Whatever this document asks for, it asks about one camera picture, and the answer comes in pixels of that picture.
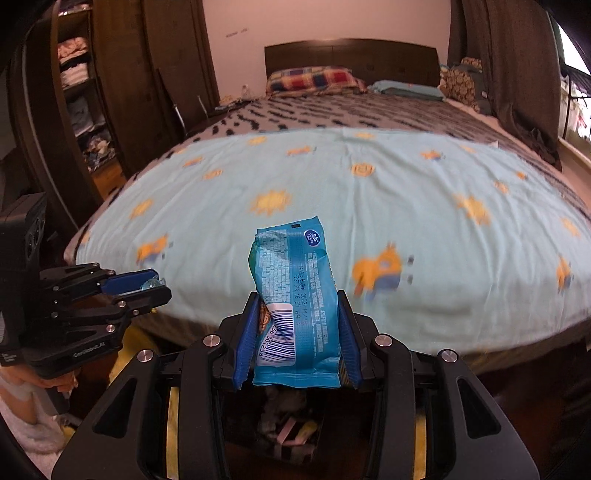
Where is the light blue printed bed sheet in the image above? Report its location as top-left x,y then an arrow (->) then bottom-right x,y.
74,128 -> 579,320

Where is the yellow patterned cushion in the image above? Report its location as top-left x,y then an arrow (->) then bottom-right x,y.
438,57 -> 493,114

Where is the blue snack wrapper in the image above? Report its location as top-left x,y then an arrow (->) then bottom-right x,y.
247,216 -> 343,389

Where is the checked pillow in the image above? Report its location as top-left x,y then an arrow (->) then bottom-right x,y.
265,67 -> 369,96

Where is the pink and yellow wrapper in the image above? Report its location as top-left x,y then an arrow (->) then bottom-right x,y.
274,414 -> 320,449

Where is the brown curtain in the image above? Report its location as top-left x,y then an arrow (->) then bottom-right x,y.
449,0 -> 563,172

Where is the black trash bin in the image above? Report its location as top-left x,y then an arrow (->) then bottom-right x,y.
221,383 -> 380,480

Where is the dark wooden headboard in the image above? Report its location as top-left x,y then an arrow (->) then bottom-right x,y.
264,38 -> 441,89

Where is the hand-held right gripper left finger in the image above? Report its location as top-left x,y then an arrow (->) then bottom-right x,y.
51,291 -> 262,480

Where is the wooden wardrobe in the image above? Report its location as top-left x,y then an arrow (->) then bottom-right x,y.
9,0 -> 219,217

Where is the folded teal blanket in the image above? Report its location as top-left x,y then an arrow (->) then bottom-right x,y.
368,80 -> 447,101

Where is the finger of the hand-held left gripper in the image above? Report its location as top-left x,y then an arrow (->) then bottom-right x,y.
52,286 -> 173,332
39,261 -> 161,302

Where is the person's left forearm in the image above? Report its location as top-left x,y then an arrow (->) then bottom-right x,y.
0,364 -> 78,462

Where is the stack of folded clothes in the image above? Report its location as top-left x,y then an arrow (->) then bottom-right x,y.
56,36 -> 117,163

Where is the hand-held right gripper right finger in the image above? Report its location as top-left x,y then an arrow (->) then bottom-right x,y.
337,290 -> 541,480

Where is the metal folding chair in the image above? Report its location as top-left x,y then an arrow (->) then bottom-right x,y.
156,68 -> 209,136

